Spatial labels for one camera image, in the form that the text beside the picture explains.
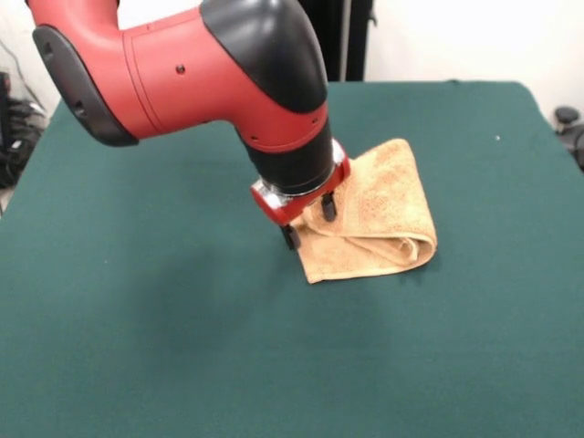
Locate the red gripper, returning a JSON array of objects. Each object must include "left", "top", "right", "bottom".
[{"left": 249, "top": 152, "right": 352, "bottom": 251}]

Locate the tan terry towel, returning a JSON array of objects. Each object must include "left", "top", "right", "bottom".
[{"left": 291, "top": 138, "right": 440, "bottom": 286}]

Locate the dark green table cloth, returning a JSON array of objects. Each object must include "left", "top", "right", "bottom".
[{"left": 0, "top": 79, "right": 584, "bottom": 438}]

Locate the black round stand base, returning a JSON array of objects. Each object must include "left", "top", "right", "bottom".
[{"left": 553, "top": 105, "right": 584, "bottom": 172}]

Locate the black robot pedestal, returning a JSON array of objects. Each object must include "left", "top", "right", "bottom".
[{"left": 314, "top": 0, "right": 375, "bottom": 82}]

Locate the black equipment and cable pile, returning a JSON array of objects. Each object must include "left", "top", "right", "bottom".
[{"left": 0, "top": 70, "right": 49, "bottom": 191}]

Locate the thin grey cable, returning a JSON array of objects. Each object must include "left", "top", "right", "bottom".
[{"left": 0, "top": 38, "right": 47, "bottom": 110}]

